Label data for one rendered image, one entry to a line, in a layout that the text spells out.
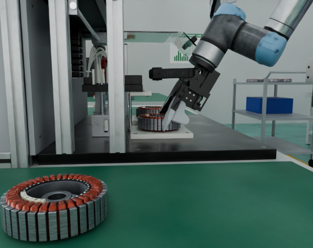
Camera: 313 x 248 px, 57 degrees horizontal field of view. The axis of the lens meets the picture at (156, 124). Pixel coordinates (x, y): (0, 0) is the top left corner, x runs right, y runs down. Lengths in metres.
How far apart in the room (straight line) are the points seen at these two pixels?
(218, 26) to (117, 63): 0.31
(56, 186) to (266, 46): 0.54
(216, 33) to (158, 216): 0.51
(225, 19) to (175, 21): 5.51
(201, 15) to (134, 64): 1.70
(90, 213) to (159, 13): 6.02
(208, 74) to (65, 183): 0.49
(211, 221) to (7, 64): 0.42
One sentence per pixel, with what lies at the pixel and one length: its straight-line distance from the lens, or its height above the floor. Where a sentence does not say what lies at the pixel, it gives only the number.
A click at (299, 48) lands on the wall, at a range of 7.12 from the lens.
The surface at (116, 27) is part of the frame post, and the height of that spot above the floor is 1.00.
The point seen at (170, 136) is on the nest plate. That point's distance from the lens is 0.68.
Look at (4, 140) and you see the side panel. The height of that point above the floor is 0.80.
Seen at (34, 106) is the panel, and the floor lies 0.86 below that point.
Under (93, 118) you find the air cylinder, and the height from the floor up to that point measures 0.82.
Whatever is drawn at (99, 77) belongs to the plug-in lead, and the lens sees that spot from 0.73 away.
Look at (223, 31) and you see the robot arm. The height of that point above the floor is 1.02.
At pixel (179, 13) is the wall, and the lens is 6.30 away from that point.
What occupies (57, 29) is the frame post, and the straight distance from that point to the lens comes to 0.57.
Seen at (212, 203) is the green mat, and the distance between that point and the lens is 0.39.
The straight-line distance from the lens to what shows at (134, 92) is 0.71.
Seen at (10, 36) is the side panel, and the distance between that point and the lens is 0.57.
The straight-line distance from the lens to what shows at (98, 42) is 0.96.
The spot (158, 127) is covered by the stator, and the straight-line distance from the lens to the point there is 0.70.
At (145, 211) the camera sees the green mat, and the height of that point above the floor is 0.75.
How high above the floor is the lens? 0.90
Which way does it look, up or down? 8 degrees down
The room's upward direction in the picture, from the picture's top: straight up
